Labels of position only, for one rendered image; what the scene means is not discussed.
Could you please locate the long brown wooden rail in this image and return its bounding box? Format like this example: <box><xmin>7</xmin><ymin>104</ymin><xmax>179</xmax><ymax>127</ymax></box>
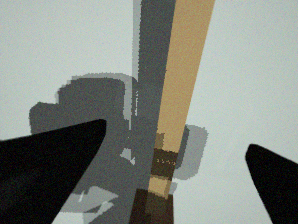
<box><xmin>145</xmin><ymin>0</ymin><xmax>216</xmax><ymax>216</ymax></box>

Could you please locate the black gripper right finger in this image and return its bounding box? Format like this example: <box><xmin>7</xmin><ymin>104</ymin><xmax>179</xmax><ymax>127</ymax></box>
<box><xmin>245</xmin><ymin>144</ymin><xmax>298</xmax><ymax>224</ymax></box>

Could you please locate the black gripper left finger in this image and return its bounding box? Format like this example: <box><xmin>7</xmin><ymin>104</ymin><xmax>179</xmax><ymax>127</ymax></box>
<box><xmin>0</xmin><ymin>119</ymin><xmax>107</xmax><ymax>224</ymax></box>

